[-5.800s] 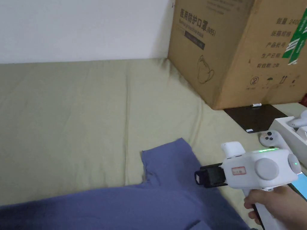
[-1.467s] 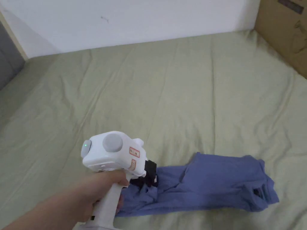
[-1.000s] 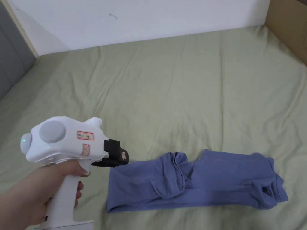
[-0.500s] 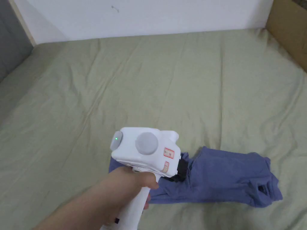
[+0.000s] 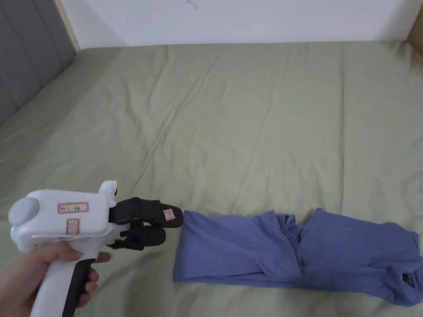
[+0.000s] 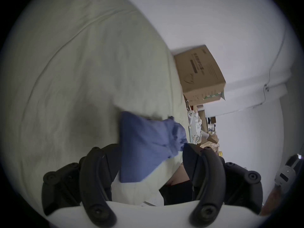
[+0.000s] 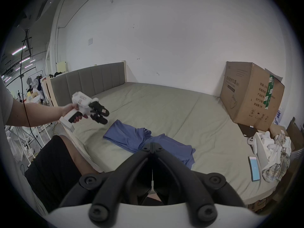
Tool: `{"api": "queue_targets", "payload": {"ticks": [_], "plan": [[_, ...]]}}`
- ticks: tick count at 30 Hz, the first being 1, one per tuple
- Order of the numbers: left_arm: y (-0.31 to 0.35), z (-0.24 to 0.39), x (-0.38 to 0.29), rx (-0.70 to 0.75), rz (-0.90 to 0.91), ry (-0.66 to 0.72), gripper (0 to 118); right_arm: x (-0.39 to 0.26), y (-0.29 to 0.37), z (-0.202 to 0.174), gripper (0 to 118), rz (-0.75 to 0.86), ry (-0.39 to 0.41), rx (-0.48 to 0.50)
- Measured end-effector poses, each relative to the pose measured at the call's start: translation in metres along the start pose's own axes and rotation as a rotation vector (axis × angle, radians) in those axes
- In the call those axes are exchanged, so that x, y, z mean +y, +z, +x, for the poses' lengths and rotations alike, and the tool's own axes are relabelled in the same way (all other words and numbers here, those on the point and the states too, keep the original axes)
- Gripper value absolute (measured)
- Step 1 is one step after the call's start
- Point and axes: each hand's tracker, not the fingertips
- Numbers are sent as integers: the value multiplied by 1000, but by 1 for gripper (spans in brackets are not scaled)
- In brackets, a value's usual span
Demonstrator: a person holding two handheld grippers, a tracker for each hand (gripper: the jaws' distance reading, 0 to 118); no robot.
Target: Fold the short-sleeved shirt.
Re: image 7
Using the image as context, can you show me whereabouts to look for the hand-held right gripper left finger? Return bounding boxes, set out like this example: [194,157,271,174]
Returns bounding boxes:
[59,143,152,223]

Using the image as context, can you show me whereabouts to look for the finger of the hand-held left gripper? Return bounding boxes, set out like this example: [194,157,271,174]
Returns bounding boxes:
[90,113,108,125]
[89,101,110,117]

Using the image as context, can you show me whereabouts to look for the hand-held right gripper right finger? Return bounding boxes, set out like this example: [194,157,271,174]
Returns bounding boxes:
[152,142,245,224]

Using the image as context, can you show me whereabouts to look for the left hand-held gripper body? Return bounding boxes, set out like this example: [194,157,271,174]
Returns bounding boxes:
[62,92,100,124]

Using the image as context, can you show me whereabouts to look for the person's left forearm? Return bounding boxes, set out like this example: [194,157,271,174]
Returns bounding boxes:
[7,102,64,128]

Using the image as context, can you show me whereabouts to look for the person's left hand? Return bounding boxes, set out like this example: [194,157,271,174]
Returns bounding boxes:
[58,103,83,123]

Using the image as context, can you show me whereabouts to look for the grey padded headboard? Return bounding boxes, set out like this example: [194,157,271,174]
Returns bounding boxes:
[51,62,126,108]

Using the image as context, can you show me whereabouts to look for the blue shirt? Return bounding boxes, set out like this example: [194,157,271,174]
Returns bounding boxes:
[103,119,196,170]

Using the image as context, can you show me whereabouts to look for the person's legs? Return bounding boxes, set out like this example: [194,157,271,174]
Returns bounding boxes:
[25,134,167,214]

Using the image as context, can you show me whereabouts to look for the bed with pale green sheet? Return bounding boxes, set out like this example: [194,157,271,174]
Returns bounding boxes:
[46,76,286,207]

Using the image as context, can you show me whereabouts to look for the phone with lit screen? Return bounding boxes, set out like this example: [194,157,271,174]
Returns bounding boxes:
[248,156,261,182]

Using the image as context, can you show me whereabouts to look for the white hand controller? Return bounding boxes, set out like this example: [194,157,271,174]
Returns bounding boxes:
[247,137,259,154]

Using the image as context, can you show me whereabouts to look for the person's body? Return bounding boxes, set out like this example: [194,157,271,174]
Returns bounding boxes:
[0,79,49,217]

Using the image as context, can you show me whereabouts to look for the white box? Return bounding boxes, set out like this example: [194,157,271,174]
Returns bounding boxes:
[255,131,270,171]

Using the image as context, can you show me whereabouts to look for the pile of pale cloths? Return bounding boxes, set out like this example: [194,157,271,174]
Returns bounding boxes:
[261,131,292,183]

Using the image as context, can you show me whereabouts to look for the small brown carton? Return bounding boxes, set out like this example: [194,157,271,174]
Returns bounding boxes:
[269,123,289,138]

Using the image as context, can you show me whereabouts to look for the large brown carton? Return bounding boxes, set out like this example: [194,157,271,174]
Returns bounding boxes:
[220,61,285,132]

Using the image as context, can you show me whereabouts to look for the black hanging cable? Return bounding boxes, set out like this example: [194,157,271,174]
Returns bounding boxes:
[20,29,44,149]

